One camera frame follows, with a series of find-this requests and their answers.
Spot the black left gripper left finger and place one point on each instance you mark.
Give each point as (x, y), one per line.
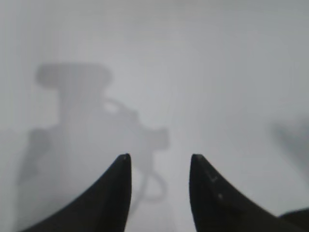
(103, 207)

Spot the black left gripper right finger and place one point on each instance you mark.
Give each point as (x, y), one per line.
(217, 206)

